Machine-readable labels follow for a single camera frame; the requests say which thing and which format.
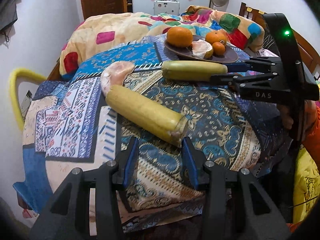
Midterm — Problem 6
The green sugarcane piece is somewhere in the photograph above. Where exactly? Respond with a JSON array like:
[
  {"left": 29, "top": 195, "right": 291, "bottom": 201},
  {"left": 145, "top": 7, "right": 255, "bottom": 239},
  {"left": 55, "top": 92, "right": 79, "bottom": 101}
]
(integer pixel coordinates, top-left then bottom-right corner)
[
  {"left": 161, "top": 61, "right": 228, "bottom": 82},
  {"left": 106, "top": 85, "right": 188, "bottom": 147}
]

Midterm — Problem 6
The pomelo segment with rind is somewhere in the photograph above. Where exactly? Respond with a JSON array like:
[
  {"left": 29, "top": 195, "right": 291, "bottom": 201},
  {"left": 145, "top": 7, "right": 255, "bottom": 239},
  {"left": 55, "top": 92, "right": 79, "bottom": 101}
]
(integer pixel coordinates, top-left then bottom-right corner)
[{"left": 191, "top": 40, "right": 214, "bottom": 59}]

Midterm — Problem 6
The large orange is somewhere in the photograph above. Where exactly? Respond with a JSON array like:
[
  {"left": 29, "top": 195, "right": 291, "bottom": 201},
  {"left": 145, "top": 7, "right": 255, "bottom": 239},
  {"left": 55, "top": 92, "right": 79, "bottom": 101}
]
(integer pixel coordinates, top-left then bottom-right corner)
[{"left": 167, "top": 27, "right": 193, "bottom": 48}]

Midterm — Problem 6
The peeled pink pomelo segment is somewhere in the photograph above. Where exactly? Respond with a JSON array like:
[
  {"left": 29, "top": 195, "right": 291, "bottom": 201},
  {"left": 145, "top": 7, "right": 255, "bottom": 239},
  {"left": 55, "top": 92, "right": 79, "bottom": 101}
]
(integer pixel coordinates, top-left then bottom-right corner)
[{"left": 100, "top": 61, "right": 135, "bottom": 97}]

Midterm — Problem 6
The person's hand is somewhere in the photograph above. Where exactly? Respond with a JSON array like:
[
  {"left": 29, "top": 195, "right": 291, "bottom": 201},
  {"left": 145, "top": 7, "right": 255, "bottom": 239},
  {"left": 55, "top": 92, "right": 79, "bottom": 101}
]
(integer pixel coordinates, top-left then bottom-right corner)
[{"left": 277, "top": 100, "right": 318, "bottom": 143}]

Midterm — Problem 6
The dark purple plate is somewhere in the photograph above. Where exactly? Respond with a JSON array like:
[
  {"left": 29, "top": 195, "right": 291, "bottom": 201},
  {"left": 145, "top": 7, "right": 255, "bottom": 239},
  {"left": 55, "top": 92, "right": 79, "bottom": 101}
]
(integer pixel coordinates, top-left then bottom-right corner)
[{"left": 164, "top": 35, "right": 239, "bottom": 64}]

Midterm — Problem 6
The wooden bed headboard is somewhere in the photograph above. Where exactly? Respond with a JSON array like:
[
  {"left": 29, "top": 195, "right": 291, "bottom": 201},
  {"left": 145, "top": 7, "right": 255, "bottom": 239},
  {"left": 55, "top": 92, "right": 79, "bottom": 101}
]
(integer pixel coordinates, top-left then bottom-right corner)
[{"left": 239, "top": 2, "right": 319, "bottom": 81}]

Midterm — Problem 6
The orange on plate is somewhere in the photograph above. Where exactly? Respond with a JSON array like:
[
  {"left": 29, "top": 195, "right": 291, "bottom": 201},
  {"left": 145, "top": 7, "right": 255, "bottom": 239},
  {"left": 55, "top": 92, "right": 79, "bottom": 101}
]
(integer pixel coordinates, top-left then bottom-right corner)
[{"left": 212, "top": 42, "right": 226, "bottom": 56}]

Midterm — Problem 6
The orange with sticker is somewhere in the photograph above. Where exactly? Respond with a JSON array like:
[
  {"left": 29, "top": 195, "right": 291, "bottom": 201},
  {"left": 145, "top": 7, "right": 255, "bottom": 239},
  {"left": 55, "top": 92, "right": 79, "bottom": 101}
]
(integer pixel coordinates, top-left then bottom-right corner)
[{"left": 205, "top": 31, "right": 227, "bottom": 46}]

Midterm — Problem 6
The patchwork blue patterned cloth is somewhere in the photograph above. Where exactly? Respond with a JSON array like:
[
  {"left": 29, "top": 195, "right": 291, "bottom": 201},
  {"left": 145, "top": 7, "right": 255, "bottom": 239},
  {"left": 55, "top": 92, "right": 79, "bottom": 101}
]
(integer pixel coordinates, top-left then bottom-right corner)
[{"left": 13, "top": 35, "right": 290, "bottom": 232}]

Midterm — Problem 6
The white sewing machine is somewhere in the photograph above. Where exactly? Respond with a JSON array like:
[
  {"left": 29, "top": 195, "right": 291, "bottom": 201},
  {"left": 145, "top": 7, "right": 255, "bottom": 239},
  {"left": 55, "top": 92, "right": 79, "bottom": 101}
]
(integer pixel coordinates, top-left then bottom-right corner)
[{"left": 153, "top": 0, "right": 180, "bottom": 15}]

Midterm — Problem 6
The yellow plastic chair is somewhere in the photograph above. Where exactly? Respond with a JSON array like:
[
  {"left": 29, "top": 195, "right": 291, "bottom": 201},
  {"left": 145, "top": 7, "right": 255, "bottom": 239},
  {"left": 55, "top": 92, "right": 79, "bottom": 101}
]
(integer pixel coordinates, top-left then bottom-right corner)
[{"left": 9, "top": 68, "right": 47, "bottom": 131}]

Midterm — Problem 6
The colourful checked blanket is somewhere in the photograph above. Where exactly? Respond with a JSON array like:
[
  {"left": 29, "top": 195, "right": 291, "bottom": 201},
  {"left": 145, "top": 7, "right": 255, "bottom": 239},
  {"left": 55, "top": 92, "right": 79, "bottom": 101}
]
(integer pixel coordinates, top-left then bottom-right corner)
[{"left": 59, "top": 5, "right": 265, "bottom": 81}]

